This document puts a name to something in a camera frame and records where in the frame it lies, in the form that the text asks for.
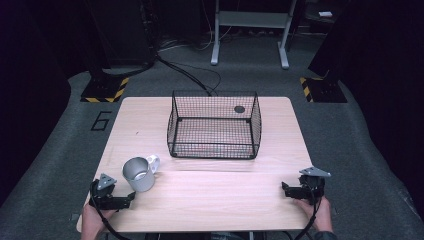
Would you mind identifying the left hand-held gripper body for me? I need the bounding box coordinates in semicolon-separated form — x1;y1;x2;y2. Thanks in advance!
90;172;118;211

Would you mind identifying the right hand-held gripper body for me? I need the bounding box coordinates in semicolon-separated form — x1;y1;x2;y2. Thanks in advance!
297;166;332;206

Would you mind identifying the white mug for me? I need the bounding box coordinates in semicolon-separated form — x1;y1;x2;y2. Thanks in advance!
121;154;161;193

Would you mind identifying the person's right hand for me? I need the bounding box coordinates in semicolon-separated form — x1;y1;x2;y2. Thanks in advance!
294;195;333;234

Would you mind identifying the person's left hand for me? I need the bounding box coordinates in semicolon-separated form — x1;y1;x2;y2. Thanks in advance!
80;202;118;236

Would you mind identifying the black stand base striped edge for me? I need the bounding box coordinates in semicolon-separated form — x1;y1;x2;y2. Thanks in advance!
299;75;348;104
80;66;130;104

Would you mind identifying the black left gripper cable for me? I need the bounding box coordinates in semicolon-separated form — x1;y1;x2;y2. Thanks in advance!
88;181;134;240

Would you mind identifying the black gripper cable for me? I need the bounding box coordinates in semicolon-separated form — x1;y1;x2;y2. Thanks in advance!
289;186;325;240
88;181;134;240

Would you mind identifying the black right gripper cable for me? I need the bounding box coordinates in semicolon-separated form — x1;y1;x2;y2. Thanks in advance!
289;186;325;240

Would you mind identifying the black wire mesh basket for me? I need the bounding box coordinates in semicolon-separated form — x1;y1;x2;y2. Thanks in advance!
166;89;263;160

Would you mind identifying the black floor cable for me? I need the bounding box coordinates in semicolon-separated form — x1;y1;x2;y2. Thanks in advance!
153;53;222;98

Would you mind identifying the white metal desk frame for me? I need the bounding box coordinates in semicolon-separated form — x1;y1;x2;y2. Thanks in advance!
210;0;298;70

